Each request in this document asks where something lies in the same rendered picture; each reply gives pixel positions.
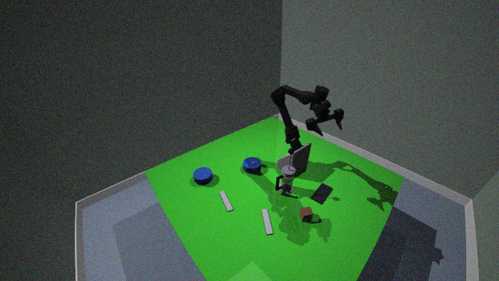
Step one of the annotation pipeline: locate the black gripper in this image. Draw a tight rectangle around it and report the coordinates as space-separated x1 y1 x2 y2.
306 108 344 136

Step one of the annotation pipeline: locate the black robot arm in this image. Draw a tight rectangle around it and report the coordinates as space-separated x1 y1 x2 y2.
270 85 331 151

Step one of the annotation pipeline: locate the brown cube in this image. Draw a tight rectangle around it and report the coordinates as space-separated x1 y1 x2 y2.
299 207 314 222

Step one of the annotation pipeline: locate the blue short cylinder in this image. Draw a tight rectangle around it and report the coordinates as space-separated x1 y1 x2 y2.
193 167 212 185
243 157 261 174

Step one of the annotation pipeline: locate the pale lavender flat bar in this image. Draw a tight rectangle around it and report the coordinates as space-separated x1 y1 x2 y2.
261 209 273 235
219 191 233 211

